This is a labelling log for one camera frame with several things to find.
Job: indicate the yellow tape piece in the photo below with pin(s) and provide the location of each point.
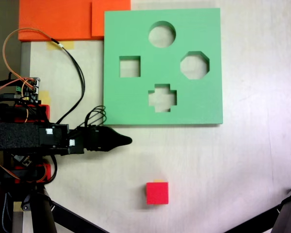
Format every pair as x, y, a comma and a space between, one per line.
46, 98
17, 206
158, 180
68, 45

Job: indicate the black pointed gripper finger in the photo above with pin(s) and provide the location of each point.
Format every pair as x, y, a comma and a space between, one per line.
116, 140

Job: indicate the red square block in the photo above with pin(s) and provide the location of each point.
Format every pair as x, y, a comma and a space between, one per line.
157, 193

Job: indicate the large orange flat block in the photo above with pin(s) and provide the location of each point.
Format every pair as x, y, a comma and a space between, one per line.
53, 19

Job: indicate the circuit board with green terminal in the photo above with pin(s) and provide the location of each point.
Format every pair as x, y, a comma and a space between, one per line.
30, 93

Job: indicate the black power circuit board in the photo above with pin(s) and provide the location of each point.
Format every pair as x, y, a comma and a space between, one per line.
23, 160

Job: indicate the black tripod leg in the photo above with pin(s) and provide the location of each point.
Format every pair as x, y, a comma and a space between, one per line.
42, 213
288, 213

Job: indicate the red and black table clamp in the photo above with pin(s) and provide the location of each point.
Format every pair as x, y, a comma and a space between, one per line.
47, 170
44, 111

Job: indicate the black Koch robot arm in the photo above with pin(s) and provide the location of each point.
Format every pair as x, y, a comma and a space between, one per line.
14, 136

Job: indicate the green shape sorting board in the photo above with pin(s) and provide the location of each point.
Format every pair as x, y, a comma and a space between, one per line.
126, 104

